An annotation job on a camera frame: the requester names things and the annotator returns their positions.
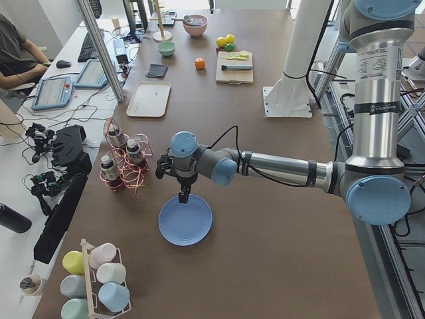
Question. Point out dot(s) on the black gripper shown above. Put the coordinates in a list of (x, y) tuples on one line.
[(183, 183)]

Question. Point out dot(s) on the blue round plate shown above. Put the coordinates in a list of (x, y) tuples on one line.
[(185, 224)]

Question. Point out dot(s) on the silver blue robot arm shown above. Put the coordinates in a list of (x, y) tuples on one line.
[(371, 179)]

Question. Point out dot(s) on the dark tea bottle middle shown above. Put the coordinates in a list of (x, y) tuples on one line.
[(135, 154)]

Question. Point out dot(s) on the dark tea bottle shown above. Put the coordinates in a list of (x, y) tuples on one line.
[(135, 154), (117, 138), (110, 173)]

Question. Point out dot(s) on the dark tea bottle front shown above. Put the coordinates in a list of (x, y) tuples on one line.
[(110, 173)]

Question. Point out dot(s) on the dark tea bottle back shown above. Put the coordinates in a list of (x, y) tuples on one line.
[(117, 138)]

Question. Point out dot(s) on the pink cup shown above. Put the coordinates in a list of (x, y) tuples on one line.
[(102, 254)]

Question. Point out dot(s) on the cream rabbit tray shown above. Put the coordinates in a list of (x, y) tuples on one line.
[(149, 99)]

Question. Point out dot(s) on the white cup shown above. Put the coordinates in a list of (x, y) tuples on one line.
[(111, 272)]

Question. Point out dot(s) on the blue cup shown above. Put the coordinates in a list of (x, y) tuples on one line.
[(113, 296)]

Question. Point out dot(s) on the grey folded cloth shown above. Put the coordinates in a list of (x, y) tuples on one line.
[(157, 70)]

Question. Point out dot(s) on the wooden cutting board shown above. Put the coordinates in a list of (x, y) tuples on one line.
[(234, 77)]

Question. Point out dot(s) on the yellow cup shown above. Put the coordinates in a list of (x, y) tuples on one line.
[(73, 262)]

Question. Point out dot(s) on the orange mandarin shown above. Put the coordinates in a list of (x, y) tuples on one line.
[(200, 63)]

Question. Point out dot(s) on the steel muddler black tip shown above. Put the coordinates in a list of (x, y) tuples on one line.
[(236, 67)]

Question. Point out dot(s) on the grey cup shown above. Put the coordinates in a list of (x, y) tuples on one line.
[(73, 286)]

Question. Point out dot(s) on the green bowl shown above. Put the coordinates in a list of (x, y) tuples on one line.
[(166, 48)]

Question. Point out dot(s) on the yellow plastic knife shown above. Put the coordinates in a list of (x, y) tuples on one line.
[(235, 57)]

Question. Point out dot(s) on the teach pendant far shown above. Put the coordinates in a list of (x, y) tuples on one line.
[(91, 77)]

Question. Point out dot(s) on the teach pendant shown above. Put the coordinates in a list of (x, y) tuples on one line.
[(53, 93), (91, 77)]

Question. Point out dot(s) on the mint green cup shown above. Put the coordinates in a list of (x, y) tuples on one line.
[(76, 308)]

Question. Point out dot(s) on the yellow lemon left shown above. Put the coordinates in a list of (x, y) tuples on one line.
[(221, 42)]

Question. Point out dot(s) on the yellow lemon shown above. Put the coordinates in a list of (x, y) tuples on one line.
[(229, 39), (221, 42)]

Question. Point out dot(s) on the yellow lemon right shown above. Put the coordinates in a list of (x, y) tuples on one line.
[(229, 39)]

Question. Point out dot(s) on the black monitor stand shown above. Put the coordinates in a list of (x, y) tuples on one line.
[(137, 21)]

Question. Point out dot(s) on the pink bowl with ice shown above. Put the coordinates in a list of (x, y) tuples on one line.
[(197, 30)]

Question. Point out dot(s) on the teach pendant near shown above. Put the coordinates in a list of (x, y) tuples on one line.
[(53, 93)]

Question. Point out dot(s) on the steel ice scoop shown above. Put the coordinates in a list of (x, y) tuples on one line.
[(190, 20)]

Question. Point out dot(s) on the black keyboard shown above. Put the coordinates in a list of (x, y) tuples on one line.
[(87, 50)]

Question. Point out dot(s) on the black water bottle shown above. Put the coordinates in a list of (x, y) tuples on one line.
[(13, 220)]

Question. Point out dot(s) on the copper wire bottle rack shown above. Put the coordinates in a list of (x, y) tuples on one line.
[(132, 175)]

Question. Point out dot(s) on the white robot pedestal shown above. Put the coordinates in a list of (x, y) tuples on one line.
[(289, 96)]

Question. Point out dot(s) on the aluminium frame post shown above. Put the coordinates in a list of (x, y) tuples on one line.
[(103, 55)]

